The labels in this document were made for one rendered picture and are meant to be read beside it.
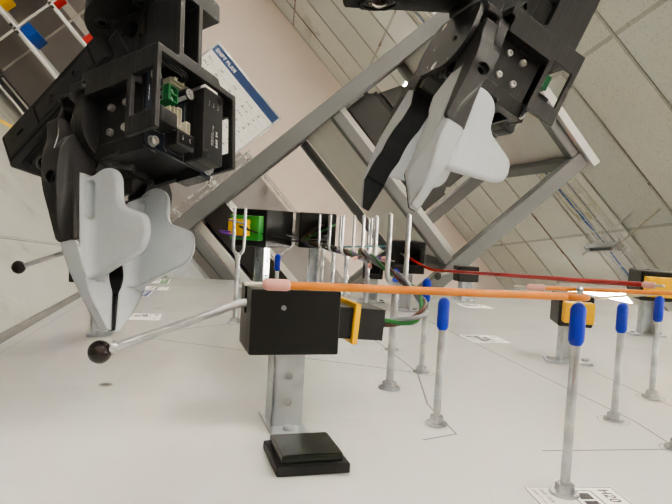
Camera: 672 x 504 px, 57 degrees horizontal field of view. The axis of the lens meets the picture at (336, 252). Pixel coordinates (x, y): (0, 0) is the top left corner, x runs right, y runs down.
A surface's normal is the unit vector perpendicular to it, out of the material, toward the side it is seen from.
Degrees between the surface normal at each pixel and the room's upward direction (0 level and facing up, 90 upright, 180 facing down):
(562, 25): 85
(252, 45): 90
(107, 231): 109
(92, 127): 42
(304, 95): 90
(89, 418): 48
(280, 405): 85
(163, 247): 102
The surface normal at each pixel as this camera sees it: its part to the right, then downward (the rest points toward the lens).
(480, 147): 0.41, -0.19
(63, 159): 0.88, -0.05
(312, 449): 0.06, -1.00
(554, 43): 0.29, 0.07
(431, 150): -0.55, -0.10
